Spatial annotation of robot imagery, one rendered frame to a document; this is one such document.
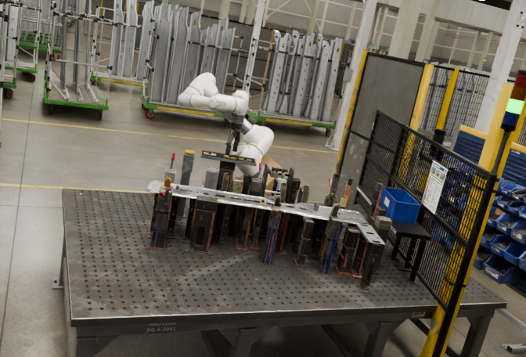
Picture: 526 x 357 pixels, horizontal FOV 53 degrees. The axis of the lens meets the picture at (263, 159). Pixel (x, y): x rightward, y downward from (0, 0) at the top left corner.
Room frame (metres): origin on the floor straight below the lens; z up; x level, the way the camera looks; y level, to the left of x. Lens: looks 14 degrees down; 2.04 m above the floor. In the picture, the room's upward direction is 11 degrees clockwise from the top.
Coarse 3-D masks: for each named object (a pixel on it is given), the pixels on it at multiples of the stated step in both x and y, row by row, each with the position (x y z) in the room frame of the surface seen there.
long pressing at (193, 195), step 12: (156, 192) 2.91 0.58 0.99; (180, 192) 2.98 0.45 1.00; (192, 192) 3.03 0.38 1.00; (204, 192) 3.07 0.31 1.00; (216, 192) 3.12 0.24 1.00; (228, 192) 3.15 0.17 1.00; (240, 204) 2.99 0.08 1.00; (252, 204) 3.02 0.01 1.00; (264, 204) 3.06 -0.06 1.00; (288, 204) 3.16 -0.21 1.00; (300, 204) 3.20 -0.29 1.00; (312, 204) 3.24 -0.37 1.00; (312, 216) 3.04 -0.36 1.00; (324, 216) 3.07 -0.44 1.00; (348, 216) 3.16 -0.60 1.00; (360, 216) 3.21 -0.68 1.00
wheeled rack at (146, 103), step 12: (156, 36) 9.56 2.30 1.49; (156, 48) 9.43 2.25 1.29; (216, 48) 10.33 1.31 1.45; (228, 48) 10.23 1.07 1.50; (240, 48) 10.94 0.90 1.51; (252, 60) 10.09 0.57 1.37; (144, 72) 10.29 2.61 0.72; (144, 84) 10.20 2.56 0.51; (144, 96) 9.96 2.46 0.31; (144, 108) 10.23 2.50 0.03; (156, 108) 9.47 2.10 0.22; (168, 108) 9.55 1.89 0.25; (180, 108) 9.67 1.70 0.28; (192, 108) 9.83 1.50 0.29; (204, 108) 10.16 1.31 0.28
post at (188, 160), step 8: (184, 160) 3.32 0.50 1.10; (192, 160) 3.33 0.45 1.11; (184, 168) 3.32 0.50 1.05; (192, 168) 3.33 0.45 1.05; (184, 176) 3.33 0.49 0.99; (184, 184) 3.33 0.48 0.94; (184, 200) 3.34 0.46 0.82; (184, 208) 3.34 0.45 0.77; (176, 216) 3.32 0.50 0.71; (184, 216) 3.35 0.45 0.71
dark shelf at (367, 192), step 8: (360, 192) 3.75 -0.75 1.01; (368, 192) 3.72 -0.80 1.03; (368, 200) 3.55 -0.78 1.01; (392, 224) 3.09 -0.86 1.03; (400, 224) 3.12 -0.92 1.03; (408, 224) 3.16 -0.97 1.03; (416, 224) 3.19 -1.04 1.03; (400, 232) 2.98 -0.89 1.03; (408, 232) 3.00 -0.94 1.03; (416, 232) 3.04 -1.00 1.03; (424, 232) 3.07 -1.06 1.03
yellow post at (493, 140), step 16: (496, 112) 2.80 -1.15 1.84; (496, 128) 2.76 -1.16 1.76; (496, 144) 2.75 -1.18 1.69; (480, 160) 2.82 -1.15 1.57; (464, 224) 2.78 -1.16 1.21; (480, 240) 2.75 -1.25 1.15; (464, 288) 2.75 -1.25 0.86; (432, 320) 2.81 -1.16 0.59; (432, 336) 2.76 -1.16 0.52; (448, 336) 2.75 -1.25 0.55; (432, 352) 2.74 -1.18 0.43
